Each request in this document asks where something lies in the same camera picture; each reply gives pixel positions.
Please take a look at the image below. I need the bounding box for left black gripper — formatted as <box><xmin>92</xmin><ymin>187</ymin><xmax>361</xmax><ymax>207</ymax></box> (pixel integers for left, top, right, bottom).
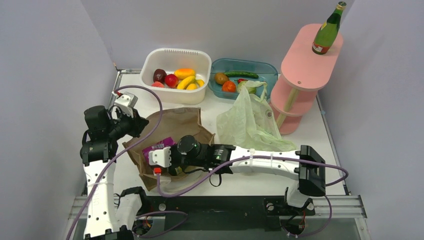
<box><xmin>106</xmin><ymin>107</ymin><xmax>149</xmax><ymax>140</ymax></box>

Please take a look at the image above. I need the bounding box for purple snack packet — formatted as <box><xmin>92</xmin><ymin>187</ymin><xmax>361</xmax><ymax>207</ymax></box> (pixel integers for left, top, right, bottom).
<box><xmin>142</xmin><ymin>137</ymin><xmax>176</xmax><ymax>162</ymax></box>

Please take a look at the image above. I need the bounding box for brown paper tote bag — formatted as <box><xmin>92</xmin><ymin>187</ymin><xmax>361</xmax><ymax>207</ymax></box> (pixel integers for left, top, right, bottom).
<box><xmin>127</xmin><ymin>107</ymin><xmax>215</xmax><ymax>193</ymax></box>

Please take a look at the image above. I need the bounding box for red tomato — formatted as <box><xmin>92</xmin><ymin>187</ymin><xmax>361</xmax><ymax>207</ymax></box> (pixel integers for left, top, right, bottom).
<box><xmin>164</xmin><ymin>74</ymin><xmax>179</xmax><ymax>89</ymax></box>

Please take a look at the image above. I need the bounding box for yellow banana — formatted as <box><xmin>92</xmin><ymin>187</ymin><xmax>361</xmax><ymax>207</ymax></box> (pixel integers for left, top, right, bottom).
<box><xmin>176</xmin><ymin>75</ymin><xmax>196</xmax><ymax>90</ymax></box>

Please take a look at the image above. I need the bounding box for green plastic grocery bag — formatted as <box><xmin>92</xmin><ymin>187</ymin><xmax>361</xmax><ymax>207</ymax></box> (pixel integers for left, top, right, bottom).
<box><xmin>216</xmin><ymin>80</ymin><xmax>298</xmax><ymax>152</ymax></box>

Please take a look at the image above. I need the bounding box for orange fruit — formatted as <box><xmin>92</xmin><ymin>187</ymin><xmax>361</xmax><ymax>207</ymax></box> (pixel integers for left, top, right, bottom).
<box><xmin>221</xmin><ymin>80</ymin><xmax>237</xmax><ymax>93</ymax></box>

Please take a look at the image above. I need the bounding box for pink three-tier shelf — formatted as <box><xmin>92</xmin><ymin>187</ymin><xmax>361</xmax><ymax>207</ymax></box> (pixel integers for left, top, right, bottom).
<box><xmin>270</xmin><ymin>23</ymin><xmax>344</xmax><ymax>135</ymax></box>

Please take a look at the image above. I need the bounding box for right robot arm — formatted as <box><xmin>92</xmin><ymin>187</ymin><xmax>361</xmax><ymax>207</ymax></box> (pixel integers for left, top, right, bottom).
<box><xmin>164</xmin><ymin>135</ymin><xmax>326</xmax><ymax>215</ymax></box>

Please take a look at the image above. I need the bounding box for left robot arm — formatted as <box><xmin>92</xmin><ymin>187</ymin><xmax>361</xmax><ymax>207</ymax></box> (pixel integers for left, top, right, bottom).
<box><xmin>80</xmin><ymin>105</ymin><xmax>149</xmax><ymax>240</ymax></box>

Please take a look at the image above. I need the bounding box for pink peach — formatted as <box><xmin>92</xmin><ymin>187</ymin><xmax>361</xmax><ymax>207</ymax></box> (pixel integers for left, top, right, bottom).
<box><xmin>151</xmin><ymin>81</ymin><xmax>165</xmax><ymax>88</ymax></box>

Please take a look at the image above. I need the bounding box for dark red fruit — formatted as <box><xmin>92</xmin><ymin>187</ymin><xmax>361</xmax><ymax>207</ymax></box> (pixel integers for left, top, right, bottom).
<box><xmin>152</xmin><ymin>68</ymin><xmax>168</xmax><ymax>84</ymax></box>

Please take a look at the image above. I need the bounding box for yellow orange mango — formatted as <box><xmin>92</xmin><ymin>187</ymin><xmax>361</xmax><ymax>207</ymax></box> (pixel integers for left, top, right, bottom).
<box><xmin>173</xmin><ymin>68</ymin><xmax>196</xmax><ymax>80</ymax></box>

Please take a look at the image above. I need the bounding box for white plastic basin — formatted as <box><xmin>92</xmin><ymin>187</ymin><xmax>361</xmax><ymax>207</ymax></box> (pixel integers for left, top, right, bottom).
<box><xmin>139</xmin><ymin>48</ymin><xmax>212</xmax><ymax>105</ymax></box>

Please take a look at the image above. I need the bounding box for brown potato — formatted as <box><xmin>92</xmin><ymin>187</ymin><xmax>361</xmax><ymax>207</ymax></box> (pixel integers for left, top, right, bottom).
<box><xmin>214</xmin><ymin>72</ymin><xmax>230</xmax><ymax>86</ymax></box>

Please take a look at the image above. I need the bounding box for red chili pepper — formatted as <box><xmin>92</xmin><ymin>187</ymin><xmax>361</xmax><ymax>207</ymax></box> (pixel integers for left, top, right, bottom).
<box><xmin>237</xmin><ymin>78</ymin><xmax>247</xmax><ymax>84</ymax></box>

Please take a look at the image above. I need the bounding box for green cucumber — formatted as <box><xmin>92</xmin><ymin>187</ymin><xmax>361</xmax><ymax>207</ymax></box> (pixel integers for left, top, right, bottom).
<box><xmin>224</xmin><ymin>71</ymin><xmax>259</xmax><ymax>79</ymax></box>

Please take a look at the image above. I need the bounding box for teal plastic tray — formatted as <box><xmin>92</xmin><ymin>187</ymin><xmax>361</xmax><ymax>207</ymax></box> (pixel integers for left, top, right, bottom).
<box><xmin>208</xmin><ymin>58</ymin><xmax>279</xmax><ymax>100</ymax></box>

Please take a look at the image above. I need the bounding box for green glass bottle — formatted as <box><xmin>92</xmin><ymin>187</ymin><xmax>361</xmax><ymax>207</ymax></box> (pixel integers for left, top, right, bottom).
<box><xmin>312</xmin><ymin>1</ymin><xmax>347</xmax><ymax>55</ymax></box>

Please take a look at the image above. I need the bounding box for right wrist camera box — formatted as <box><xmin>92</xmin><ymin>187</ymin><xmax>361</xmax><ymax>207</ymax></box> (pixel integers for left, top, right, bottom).
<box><xmin>148</xmin><ymin>146</ymin><xmax>172</xmax><ymax>168</ymax></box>

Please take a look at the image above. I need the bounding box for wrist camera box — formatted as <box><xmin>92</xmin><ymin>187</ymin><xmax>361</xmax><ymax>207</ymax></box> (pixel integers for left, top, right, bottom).
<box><xmin>148</xmin><ymin>146</ymin><xmax>172</xmax><ymax>168</ymax></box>
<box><xmin>112</xmin><ymin>92</ymin><xmax>138</xmax><ymax>118</ymax></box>

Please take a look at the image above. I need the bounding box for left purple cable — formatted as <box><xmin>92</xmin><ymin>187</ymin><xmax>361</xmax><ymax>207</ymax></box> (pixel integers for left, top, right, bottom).
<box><xmin>65</xmin><ymin>85</ymin><xmax>164</xmax><ymax>240</ymax></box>

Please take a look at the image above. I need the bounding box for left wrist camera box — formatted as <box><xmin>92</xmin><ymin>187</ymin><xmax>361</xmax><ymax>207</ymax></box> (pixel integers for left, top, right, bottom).
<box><xmin>112</xmin><ymin>92</ymin><xmax>138</xmax><ymax>118</ymax></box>

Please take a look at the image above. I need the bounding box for aluminium table rail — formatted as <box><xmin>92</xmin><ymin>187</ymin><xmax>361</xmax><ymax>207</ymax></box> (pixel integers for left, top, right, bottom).
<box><xmin>112</xmin><ymin>69</ymin><xmax>141</xmax><ymax>93</ymax></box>

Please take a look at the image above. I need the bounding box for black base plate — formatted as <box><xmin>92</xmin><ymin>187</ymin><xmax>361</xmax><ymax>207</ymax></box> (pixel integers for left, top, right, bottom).
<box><xmin>134</xmin><ymin>196</ymin><xmax>316</xmax><ymax>233</ymax></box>

